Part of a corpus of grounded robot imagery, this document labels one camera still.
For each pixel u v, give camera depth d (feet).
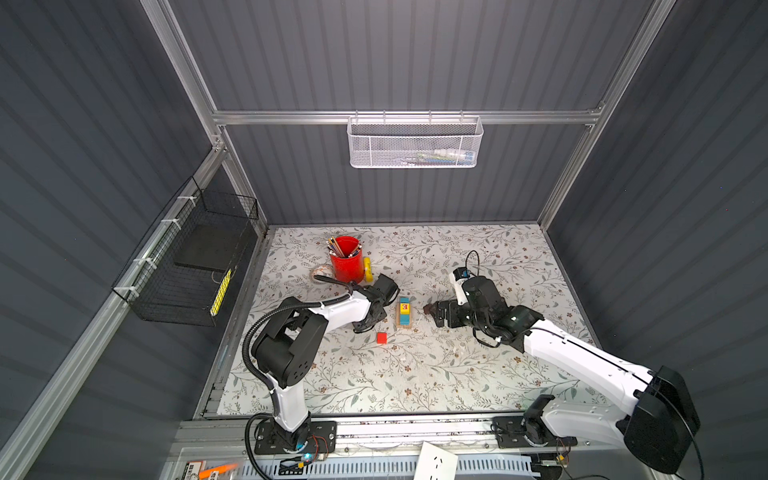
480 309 2.04
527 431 2.23
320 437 2.38
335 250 3.16
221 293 2.26
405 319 2.99
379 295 2.46
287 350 1.60
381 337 2.99
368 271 3.44
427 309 2.93
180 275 2.30
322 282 2.41
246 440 2.27
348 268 3.35
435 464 2.19
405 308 2.98
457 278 2.41
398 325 3.00
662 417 1.28
